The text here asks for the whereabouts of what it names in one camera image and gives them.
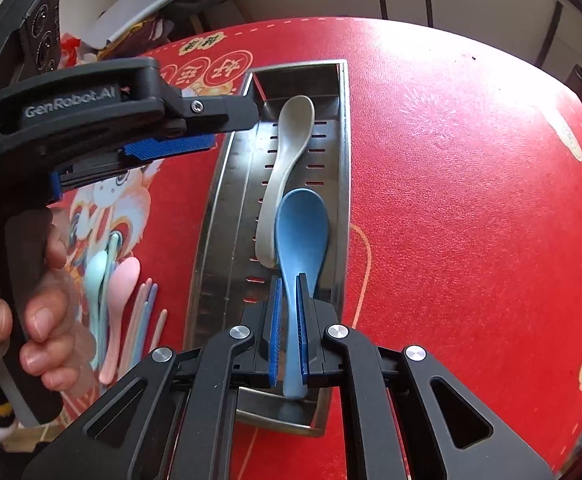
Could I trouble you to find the steel utensil tray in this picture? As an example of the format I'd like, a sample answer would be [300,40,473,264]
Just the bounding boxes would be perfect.
[183,59,352,437]

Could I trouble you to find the pink chopstick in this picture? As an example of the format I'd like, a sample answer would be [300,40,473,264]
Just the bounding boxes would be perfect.
[140,280,154,333]
[130,282,146,341]

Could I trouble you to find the black stool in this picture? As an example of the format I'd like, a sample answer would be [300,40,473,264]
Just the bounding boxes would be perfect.
[168,0,244,36]

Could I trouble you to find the black metal frame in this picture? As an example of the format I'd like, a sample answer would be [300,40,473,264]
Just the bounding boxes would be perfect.
[541,2,582,68]

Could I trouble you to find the white foam boards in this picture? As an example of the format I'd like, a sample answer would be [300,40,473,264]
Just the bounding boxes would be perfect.
[93,0,244,46]

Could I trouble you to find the mint green spoon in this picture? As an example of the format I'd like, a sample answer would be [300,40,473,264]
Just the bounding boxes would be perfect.
[85,247,116,376]

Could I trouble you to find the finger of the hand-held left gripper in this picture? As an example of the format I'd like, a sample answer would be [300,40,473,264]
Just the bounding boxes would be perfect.
[50,132,218,197]
[165,86,263,137]

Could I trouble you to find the blue spoon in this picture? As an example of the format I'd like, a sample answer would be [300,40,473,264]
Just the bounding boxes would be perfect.
[275,188,330,401]

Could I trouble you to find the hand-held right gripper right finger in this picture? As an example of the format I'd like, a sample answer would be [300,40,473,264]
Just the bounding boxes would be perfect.
[296,272,554,480]

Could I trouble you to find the maroon cloth bag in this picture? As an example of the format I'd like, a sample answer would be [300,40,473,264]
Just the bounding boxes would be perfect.
[98,15,172,61]

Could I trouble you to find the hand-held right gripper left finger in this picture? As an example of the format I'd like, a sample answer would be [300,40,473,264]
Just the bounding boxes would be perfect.
[23,276,284,480]

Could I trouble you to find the beige spoon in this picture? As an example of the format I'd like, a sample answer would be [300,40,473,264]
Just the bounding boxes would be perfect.
[255,95,316,269]

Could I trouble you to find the beige chopstick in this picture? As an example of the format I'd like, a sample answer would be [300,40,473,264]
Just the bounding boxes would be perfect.
[150,310,168,350]

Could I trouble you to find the blue chopstick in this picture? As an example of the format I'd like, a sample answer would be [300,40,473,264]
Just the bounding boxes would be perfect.
[147,282,160,328]

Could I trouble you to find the person's left hand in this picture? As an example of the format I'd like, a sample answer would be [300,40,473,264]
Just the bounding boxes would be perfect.
[0,212,98,391]

